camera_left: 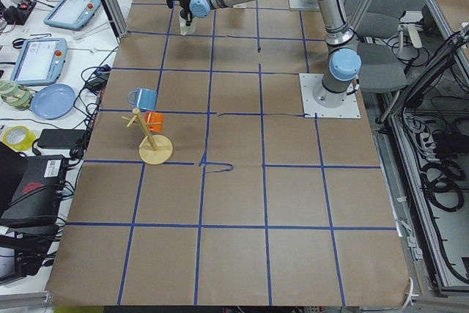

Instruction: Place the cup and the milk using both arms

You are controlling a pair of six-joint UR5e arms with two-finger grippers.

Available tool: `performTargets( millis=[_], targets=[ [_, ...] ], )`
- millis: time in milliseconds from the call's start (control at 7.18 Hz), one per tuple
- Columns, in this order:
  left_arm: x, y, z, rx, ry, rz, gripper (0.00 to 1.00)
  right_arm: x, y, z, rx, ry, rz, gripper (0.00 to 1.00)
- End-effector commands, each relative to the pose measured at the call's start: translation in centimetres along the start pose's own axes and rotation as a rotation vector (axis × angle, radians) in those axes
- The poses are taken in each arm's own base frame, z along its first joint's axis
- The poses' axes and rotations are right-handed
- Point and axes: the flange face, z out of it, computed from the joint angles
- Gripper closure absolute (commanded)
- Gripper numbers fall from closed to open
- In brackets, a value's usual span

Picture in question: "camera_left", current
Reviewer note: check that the teach pendant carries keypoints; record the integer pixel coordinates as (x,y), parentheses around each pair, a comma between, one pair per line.
(72,14)
(40,62)

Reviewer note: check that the green tape rolls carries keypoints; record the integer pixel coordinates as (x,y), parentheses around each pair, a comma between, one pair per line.
(16,95)

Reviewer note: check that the far teach pendant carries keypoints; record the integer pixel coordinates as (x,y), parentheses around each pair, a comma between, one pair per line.
(72,14)

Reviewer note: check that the white mug dark interior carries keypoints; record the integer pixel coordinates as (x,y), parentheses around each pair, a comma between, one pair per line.
(185,30)

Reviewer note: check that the black electronics box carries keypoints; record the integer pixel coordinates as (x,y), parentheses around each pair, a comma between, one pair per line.
(36,200)

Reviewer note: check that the yellow tape roll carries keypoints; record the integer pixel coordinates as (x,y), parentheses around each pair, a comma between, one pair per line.
(19,138)

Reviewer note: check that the wooden mug tree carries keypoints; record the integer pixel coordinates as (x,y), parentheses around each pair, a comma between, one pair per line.
(155,148)

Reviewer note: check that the grey office chair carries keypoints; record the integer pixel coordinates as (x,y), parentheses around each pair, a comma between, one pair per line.
(381,71)

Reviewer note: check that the black power adapter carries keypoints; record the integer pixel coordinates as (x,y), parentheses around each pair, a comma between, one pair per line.
(59,138)

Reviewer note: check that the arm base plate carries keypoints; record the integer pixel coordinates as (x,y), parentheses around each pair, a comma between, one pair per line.
(304,5)
(320,103)

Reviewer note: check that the light blue plate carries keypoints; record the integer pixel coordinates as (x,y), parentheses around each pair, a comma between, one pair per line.
(54,101)

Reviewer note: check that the black scissors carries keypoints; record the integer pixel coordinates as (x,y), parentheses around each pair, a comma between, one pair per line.
(18,43)

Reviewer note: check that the near teach pendant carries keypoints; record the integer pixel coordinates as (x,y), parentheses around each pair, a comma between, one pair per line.
(40,62)

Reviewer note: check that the blue mug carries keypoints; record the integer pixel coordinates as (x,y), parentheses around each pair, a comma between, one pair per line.
(143,98)

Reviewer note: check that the orange mug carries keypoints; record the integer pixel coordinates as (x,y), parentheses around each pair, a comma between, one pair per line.
(154,121)

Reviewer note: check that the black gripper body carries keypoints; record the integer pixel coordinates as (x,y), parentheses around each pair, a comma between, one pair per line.
(185,5)

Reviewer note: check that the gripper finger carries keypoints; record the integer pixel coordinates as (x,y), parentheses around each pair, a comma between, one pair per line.
(188,20)

